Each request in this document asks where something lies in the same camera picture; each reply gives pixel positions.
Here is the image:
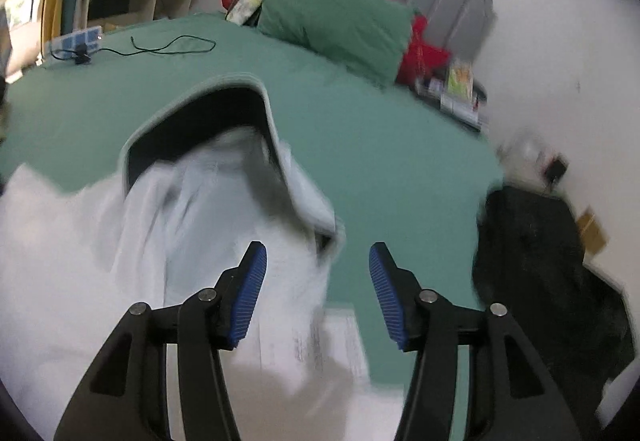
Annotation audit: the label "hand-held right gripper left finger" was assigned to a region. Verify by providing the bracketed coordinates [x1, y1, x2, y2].
[52, 240, 268, 441]

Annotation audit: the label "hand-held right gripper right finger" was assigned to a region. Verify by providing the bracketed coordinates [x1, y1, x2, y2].
[369, 242, 583, 441]

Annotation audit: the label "white shirt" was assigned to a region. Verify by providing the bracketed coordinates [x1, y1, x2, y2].
[0, 76, 371, 441]

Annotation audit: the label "pile of black clothes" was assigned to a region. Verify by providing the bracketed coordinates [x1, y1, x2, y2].
[472, 186, 636, 414]

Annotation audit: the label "bed with green sheet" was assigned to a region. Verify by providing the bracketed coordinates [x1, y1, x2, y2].
[0, 14, 506, 441]

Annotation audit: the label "small brown cardboard box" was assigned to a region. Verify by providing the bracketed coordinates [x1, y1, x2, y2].
[575, 206, 611, 254]

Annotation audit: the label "stack of books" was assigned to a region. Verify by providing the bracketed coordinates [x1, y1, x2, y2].
[415, 58, 488, 132]

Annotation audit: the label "green pillow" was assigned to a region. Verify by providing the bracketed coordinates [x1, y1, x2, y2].
[256, 0, 421, 87]

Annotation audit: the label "patterned tissue box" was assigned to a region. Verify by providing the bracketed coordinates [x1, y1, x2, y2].
[226, 0, 265, 26]

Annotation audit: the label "black plug adapter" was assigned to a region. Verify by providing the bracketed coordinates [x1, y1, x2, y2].
[52, 47, 93, 66]

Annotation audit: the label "white blue power strip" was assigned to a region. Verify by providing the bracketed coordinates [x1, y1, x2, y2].
[45, 26, 105, 59]

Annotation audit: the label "black cable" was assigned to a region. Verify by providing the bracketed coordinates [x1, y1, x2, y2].
[97, 35, 217, 57]

